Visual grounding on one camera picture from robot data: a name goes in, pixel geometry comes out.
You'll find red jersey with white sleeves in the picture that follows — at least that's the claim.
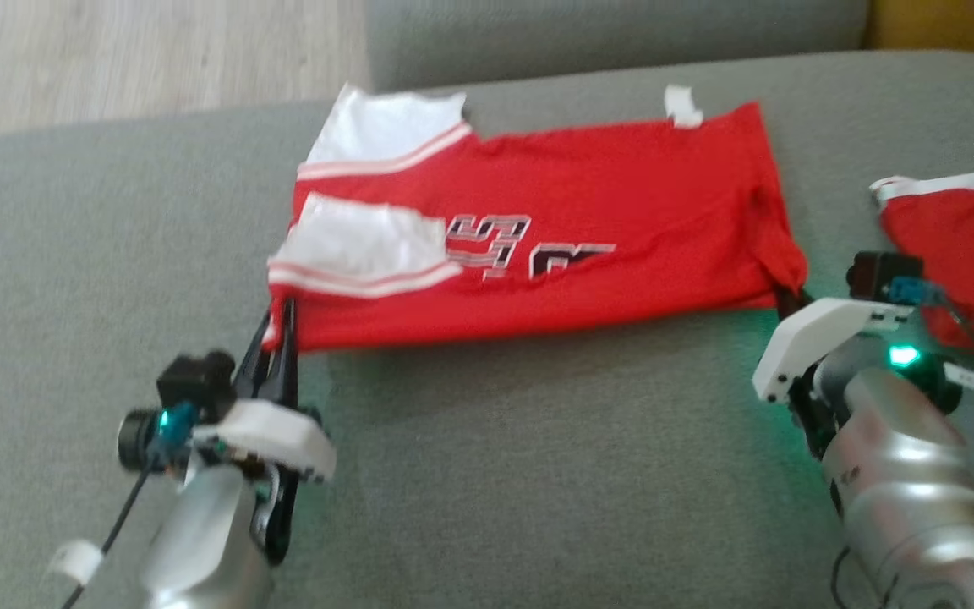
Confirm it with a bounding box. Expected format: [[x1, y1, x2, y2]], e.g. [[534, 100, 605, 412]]
[[263, 83, 810, 353]]

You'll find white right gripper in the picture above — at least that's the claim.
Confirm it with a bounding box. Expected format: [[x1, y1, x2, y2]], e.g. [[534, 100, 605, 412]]
[[752, 286, 912, 459]]

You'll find yellow and grey sofa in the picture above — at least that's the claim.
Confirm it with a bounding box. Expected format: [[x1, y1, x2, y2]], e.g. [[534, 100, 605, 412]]
[[866, 0, 974, 70]]

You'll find white left cable tag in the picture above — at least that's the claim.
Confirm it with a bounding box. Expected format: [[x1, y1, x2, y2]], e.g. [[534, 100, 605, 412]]
[[47, 540, 105, 586]]

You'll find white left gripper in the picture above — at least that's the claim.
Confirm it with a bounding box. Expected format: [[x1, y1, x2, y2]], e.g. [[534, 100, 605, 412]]
[[215, 298, 338, 567]]

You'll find large grey sofa seat cushion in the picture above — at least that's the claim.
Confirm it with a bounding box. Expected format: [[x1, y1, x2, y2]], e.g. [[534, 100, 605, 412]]
[[0, 49, 974, 609]]

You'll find red garment with white trim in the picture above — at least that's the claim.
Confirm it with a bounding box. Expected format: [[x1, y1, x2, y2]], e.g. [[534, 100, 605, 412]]
[[869, 171, 974, 364]]

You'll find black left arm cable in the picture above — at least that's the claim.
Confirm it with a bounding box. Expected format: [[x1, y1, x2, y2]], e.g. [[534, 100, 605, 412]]
[[60, 414, 179, 609]]

